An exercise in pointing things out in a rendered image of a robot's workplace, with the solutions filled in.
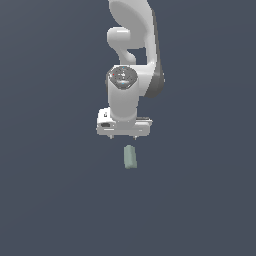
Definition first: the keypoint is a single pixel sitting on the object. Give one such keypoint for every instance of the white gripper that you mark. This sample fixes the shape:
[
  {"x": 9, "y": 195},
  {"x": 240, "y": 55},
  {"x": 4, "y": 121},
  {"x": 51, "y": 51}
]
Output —
[{"x": 123, "y": 126}]

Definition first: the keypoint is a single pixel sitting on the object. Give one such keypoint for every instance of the pale green block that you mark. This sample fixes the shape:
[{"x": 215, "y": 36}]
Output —
[{"x": 130, "y": 157}]

